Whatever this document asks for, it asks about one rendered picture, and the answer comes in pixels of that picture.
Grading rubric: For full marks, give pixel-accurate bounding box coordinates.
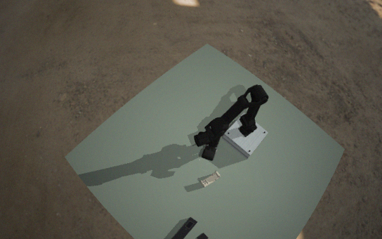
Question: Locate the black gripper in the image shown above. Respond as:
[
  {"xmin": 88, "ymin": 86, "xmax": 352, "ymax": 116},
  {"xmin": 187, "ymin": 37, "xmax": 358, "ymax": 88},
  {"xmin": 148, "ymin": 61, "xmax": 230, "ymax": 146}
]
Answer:
[{"xmin": 202, "ymin": 141, "xmax": 219, "ymax": 161}]

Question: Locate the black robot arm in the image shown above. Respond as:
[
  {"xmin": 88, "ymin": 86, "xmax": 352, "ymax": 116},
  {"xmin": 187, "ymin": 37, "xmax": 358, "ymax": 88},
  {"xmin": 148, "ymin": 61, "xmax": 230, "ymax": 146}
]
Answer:
[{"xmin": 194, "ymin": 85, "xmax": 268, "ymax": 147}]

